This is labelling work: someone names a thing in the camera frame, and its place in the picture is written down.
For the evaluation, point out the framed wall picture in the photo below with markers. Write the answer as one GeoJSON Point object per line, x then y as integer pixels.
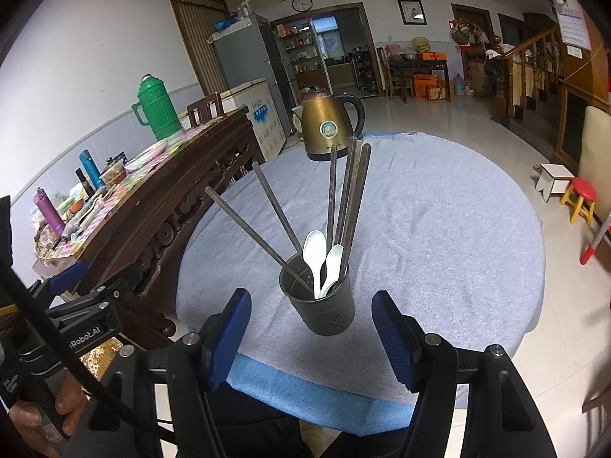
{"type": "Point", "coordinates": [411, 12]}

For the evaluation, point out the round wall clock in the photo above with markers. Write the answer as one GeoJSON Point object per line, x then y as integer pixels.
{"type": "Point", "coordinates": [302, 4]}

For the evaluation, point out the wooden stair railing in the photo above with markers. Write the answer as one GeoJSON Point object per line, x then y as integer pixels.
{"type": "Point", "coordinates": [525, 71]}

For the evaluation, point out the flat orange box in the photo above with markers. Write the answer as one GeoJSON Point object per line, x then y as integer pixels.
{"type": "Point", "coordinates": [433, 56]}

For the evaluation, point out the blue water jug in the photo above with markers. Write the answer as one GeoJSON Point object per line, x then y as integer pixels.
{"type": "Point", "coordinates": [459, 85]}

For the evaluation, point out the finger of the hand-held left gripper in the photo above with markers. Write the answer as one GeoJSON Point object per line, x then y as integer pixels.
{"type": "Point", "coordinates": [90, 300]}
{"type": "Point", "coordinates": [62, 279]}

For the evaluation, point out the pile of snack packets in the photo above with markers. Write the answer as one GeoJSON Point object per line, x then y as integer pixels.
{"type": "Point", "coordinates": [119, 176]}

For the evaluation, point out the shelf with bottles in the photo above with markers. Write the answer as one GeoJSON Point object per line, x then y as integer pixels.
{"type": "Point", "coordinates": [298, 52]}

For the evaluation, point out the dark wooden chair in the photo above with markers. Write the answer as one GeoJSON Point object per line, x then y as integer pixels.
{"type": "Point", "coordinates": [200, 109]}

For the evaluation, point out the small white stool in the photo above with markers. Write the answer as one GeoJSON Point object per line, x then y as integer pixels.
{"type": "Point", "coordinates": [556, 174]}

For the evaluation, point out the dark wooden dining table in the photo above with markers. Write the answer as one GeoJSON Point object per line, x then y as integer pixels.
{"type": "Point", "coordinates": [420, 64]}

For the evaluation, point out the orange cardboard box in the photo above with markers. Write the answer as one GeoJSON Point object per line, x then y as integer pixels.
{"type": "Point", "coordinates": [424, 87]}

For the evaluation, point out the brown wooden door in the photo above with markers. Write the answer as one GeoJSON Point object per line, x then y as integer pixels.
{"type": "Point", "coordinates": [198, 38]}

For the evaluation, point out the red and yellow stool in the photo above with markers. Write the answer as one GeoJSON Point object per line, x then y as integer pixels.
{"type": "Point", "coordinates": [583, 187]}

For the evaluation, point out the bronze electric kettle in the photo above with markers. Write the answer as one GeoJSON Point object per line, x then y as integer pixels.
{"type": "Point", "coordinates": [329, 124]}

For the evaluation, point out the black bottle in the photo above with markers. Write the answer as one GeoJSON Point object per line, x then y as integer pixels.
{"type": "Point", "coordinates": [82, 182]}

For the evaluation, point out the white plastic spoon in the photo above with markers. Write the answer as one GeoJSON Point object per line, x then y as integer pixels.
{"type": "Point", "coordinates": [334, 257]}
{"type": "Point", "coordinates": [314, 248]}

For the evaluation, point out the person's left hand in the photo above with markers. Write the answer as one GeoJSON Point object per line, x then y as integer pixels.
{"type": "Point", "coordinates": [71, 400]}

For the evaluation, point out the blue water bottle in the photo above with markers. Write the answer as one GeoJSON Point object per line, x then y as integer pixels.
{"type": "Point", "coordinates": [90, 169]}

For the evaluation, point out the metal kitchen rack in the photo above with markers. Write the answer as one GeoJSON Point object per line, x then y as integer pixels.
{"type": "Point", "coordinates": [365, 71]}

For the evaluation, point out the beige sofa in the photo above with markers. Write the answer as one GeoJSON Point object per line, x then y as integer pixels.
{"type": "Point", "coordinates": [596, 152]}

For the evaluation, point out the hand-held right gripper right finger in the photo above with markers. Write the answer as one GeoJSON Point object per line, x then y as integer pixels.
{"type": "Point", "coordinates": [394, 343]}

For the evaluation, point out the pink wall calendar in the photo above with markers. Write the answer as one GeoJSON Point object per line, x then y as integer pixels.
{"type": "Point", "coordinates": [573, 24]}

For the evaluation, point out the carved wooden sideboard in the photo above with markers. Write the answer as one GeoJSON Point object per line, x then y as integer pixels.
{"type": "Point", "coordinates": [157, 210]}

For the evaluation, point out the red plastic chair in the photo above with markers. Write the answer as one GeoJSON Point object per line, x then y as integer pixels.
{"type": "Point", "coordinates": [594, 243]}

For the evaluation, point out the grey refrigerator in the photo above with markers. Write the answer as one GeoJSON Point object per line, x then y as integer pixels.
{"type": "Point", "coordinates": [248, 57]}

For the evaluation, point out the purple water bottle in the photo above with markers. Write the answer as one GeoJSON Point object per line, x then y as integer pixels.
{"type": "Point", "coordinates": [47, 210]}

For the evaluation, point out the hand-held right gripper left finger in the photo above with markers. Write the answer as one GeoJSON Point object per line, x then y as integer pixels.
{"type": "Point", "coordinates": [229, 343]}

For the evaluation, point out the dark metal utensil holder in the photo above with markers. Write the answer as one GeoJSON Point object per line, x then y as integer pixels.
{"type": "Point", "coordinates": [329, 315]}

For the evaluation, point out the green thermos jug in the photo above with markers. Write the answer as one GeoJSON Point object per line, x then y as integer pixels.
{"type": "Point", "coordinates": [160, 105]}

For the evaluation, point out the white chest freezer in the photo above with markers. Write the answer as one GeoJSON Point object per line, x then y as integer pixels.
{"type": "Point", "coordinates": [262, 114]}

